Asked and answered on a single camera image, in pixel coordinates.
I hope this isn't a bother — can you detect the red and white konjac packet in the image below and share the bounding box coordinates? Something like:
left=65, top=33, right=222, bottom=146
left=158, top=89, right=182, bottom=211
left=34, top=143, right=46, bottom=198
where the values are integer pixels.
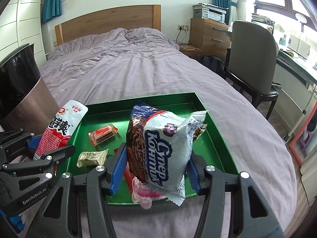
left=33, top=100, right=88, bottom=161

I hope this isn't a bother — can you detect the small orange sausage packet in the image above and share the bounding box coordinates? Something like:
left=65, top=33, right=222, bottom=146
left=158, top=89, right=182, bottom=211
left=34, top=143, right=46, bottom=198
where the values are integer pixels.
left=88, top=124, right=119, bottom=147

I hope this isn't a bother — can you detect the pink My Melody bag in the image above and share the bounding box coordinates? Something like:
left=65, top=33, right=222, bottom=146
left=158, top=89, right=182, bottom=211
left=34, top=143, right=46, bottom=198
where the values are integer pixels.
left=132, top=177, right=166, bottom=209

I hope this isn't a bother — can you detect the brown foil snack bag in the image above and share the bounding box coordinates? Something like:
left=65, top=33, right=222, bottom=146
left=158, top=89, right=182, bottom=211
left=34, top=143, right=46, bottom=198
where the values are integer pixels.
left=193, top=123, right=207, bottom=141

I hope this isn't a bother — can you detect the white blue chocolate bag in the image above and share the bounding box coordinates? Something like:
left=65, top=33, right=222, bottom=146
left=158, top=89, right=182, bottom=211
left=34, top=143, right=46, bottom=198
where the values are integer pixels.
left=126, top=101, right=207, bottom=206

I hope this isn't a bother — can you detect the dark red packet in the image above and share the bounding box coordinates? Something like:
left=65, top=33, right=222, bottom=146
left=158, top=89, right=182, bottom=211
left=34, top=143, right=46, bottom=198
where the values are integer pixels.
left=124, top=162, right=135, bottom=195

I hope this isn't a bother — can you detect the blue-gloved left hand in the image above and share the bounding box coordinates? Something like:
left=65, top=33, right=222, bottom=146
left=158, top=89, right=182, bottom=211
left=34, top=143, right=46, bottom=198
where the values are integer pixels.
left=0, top=210, right=26, bottom=234

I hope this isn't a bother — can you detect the black and copper bin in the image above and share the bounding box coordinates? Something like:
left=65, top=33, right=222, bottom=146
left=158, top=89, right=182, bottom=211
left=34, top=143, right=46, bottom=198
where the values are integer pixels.
left=1, top=43, right=60, bottom=134

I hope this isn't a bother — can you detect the green metal tray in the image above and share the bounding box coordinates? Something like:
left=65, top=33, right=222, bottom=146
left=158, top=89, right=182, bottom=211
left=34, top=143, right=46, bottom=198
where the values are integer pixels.
left=60, top=93, right=238, bottom=207

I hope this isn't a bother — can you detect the purple bed duvet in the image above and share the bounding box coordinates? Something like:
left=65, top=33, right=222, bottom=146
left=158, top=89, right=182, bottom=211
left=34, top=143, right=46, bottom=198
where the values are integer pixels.
left=40, top=28, right=297, bottom=229

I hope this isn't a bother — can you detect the white wardrobe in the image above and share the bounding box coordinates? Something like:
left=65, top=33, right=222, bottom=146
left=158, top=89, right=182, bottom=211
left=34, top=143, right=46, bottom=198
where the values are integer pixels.
left=0, top=0, right=46, bottom=67

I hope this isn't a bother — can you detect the white desk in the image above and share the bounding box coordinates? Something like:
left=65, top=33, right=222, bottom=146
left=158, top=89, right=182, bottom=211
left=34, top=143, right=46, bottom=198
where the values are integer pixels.
left=272, top=17, right=317, bottom=142

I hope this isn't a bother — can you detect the grey office chair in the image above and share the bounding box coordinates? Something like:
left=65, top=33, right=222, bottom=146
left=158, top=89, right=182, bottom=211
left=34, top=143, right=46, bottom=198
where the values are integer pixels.
left=225, top=20, right=282, bottom=119

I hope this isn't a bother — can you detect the wooden headboard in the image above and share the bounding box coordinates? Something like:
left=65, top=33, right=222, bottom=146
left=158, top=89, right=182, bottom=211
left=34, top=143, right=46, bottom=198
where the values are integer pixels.
left=55, top=4, right=161, bottom=46

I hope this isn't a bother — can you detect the wooden drawer cabinet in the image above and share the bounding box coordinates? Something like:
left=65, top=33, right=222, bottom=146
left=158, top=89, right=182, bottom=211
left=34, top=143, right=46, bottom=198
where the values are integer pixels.
left=189, top=18, right=231, bottom=52

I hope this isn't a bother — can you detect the grey printer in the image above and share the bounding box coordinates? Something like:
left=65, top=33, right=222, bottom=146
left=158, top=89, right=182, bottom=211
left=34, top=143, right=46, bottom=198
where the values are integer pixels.
left=192, top=3, right=227, bottom=24

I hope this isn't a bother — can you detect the wall power socket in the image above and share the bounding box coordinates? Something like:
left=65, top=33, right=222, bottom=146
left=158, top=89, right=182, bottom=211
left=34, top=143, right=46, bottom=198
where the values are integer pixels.
left=177, top=24, right=189, bottom=31

